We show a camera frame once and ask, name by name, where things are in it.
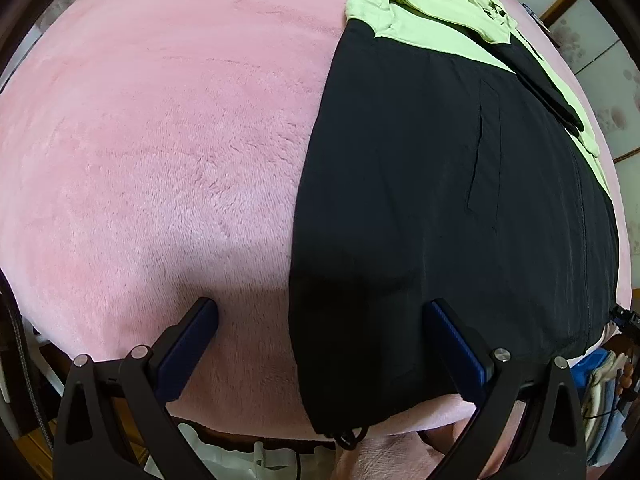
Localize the pink plush bed blanket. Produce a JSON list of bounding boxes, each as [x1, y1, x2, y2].
[[0, 0, 633, 443]]

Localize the black cable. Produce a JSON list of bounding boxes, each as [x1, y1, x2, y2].
[[0, 280, 56, 456]]

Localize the green and black hooded jacket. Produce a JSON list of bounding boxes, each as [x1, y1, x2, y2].
[[287, 0, 623, 448]]

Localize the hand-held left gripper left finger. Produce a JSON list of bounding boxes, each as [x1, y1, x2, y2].
[[52, 296, 221, 480]]

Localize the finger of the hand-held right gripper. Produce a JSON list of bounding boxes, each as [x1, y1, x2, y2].
[[610, 304, 640, 333]]

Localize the light blue cloth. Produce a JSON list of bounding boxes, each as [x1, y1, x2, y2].
[[580, 350, 626, 466]]

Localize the person's pink pants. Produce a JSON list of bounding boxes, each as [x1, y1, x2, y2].
[[330, 395, 531, 480]]

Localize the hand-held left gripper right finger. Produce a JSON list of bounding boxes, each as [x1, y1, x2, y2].
[[422, 298, 587, 480]]

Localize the floral wardrobe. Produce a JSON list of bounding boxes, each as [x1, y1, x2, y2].
[[500, 0, 640, 161]]

